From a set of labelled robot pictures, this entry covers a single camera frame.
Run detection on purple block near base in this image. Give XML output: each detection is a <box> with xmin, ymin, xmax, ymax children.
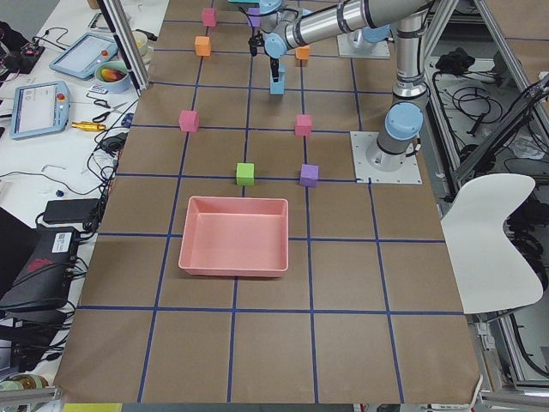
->
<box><xmin>299</xmin><ymin>164</ymin><xmax>319</xmax><ymax>187</ymax></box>

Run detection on far red block left side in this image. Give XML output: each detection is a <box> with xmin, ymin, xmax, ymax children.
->
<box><xmin>178</xmin><ymin>110</ymin><xmax>200</xmax><ymax>132</ymax></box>

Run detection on purple block right side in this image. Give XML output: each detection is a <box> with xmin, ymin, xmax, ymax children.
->
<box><xmin>247</xmin><ymin>8</ymin><xmax>261</xmax><ymax>27</ymax></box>

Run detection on bowl with red fruit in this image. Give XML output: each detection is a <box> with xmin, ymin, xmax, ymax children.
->
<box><xmin>94</xmin><ymin>61</ymin><xmax>131</xmax><ymax>94</ymax></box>

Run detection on green block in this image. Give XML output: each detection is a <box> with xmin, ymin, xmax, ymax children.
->
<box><xmin>236</xmin><ymin>162</ymin><xmax>255</xmax><ymax>186</ymax></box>

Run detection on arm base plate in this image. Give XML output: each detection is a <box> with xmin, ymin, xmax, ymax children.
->
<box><xmin>350</xmin><ymin>131</ymin><xmax>422</xmax><ymax>185</ymax></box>
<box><xmin>337</xmin><ymin>33</ymin><xmax>390</xmax><ymax>59</ymax></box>

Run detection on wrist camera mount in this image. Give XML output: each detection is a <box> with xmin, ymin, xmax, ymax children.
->
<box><xmin>248</xmin><ymin>33</ymin><xmax>264</xmax><ymax>57</ymax></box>

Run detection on black scissors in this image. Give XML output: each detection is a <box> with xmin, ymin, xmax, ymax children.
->
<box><xmin>92</xmin><ymin>99</ymin><xmax>126</xmax><ymax>124</ymax></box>

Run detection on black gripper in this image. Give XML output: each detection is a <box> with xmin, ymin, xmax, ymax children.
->
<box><xmin>269</xmin><ymin>58</ymin><xmax>280</xmax><ymax>82</ymax></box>

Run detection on aluminium frame post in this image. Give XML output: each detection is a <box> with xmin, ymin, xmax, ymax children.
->
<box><xmin>98</xmin><ymin>0</ymin><xmax>150</xmax><ymax>93</ymax></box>

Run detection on far orange block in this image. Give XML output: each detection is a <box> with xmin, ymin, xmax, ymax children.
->
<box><xmin>194</xmin><ymin>36</ymin><xmax>212</xmax><ymax>57</ymax></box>

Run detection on black power brick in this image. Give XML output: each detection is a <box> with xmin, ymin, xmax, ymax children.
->
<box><xmin>42</xmin><ymin>198</ymin><xmax>100</xmax><ymax>224</ymax></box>

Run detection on light blue block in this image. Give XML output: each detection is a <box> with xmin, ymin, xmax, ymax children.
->
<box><xmin>269</xmin><ymin>80</ymin><xmax>285</xmax><ymax>95</ymax></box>
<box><xmin>275</xmin><ymin>64</ymin><xmax>286</xmax><ymax>83</ymax></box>

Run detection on teach pendant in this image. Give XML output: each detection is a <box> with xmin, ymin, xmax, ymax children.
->
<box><xmin>49</xmin><ymin>33</ymin><xmax>118</xmax><ymax>80</ymax></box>
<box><xmin>9</xmin><ymin>81</ymin><xmax>70</xmax><ymax>140</ymax></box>

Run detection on teach pendant far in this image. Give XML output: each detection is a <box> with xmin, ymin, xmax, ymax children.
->
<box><xmin>49</xmin><ymin>33</ymin><xmax>118</xmax><ymax>80</ymax></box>

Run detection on orange block near base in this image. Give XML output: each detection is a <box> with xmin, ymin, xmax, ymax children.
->
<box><xmin>295</xmin><ymin>45</ymin><xmax>311</xmax><ymax>61</ymax></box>

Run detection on teach pendant near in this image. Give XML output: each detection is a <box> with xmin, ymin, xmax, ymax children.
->
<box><xmin>9</xmin><ymin>81</ymin><xmax>70</xmax><ymax>140</ymax></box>

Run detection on bowl with lemon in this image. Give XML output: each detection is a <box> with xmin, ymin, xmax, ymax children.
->
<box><xmin>132</xmin><ymin>30</ymin><xmax>154</xmax><ymax>64</ymax></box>

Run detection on pink tray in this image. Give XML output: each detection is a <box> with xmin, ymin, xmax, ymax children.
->
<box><xmin>178</xmin><ymin>196</ymin><xmax>289</xmax><ymax>277</ymax></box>

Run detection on brass cylinder tool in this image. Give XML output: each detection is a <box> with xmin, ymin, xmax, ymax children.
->
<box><xmin>71</xmin><ymin>122</ymin><xmax>107</xmax><ymax>132</ymax></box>

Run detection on far red block right side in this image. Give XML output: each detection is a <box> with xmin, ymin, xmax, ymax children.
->
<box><xmin>202</xmin><ymin>8</ymin><xmax>217</xmax><ymax>27</ymax></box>

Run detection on red block near base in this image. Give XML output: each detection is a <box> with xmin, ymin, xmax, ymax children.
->
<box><xmin>294</xmin><ymin>114</ymin><xmax>312</xmax><ymax>136</ymax></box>

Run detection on black computer box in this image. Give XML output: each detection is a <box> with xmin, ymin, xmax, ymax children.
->
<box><xmin>1</xmin><ymin>227</ymin><xmax>80</xmax><ymax>312</ymax></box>

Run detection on white chair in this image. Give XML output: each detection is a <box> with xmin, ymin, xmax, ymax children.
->
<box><xmin>441</xmin><ymin>173</ymin><xmax>543</xmax><ymax>314</ymax></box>

